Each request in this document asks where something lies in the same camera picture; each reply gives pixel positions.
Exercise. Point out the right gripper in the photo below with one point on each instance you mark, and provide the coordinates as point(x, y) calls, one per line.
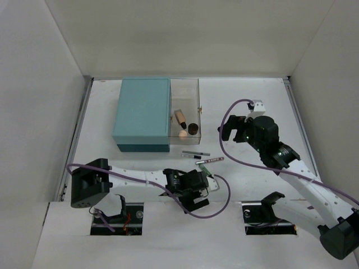
point(234, 123)

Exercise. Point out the red lip pencil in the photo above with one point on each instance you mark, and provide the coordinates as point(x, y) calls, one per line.
point(207, 161)

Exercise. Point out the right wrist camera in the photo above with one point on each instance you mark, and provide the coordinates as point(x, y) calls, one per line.
point(256, 108)

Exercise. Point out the beige makeup sponge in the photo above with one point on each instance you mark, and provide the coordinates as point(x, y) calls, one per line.
point(182, 134)

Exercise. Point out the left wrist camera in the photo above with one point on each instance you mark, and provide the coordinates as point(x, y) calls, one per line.
point(213, 184)

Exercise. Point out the aluminium rail right edge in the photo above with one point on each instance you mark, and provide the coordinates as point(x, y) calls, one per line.
point(310, 162)

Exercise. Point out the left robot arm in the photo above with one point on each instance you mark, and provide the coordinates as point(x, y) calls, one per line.
point(108, 188)

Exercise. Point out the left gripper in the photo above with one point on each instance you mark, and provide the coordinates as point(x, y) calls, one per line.
point(197, 204)

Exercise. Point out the teal drawer box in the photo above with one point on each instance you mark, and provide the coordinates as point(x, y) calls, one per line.
point(143, 117)

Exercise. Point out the beige foundation bottle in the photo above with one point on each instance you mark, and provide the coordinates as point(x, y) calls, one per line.
point(180, 118)

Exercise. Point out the small black jar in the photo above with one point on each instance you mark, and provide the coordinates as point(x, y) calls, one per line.
point(193, 129)

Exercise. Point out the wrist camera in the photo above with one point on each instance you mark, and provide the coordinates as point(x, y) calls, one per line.
point(256, 108)
point(213, 184)

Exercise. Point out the clear acrylic drawer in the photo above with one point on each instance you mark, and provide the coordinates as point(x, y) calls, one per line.
point(185, 95)

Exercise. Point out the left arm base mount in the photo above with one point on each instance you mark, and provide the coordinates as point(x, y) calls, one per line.
point(127, 223)

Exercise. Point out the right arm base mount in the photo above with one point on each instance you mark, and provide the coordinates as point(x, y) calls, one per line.
point(259, 217)

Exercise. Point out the silver eyeliner pencil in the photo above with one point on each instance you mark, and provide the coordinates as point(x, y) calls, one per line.
point(196, 153)

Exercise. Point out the black silver pencil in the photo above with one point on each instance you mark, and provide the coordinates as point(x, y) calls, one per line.
point(191, 156)

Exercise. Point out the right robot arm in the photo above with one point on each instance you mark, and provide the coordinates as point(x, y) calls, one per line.
point(332, 220)

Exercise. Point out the green tube upper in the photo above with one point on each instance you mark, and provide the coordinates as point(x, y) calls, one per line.
point(205, 170)

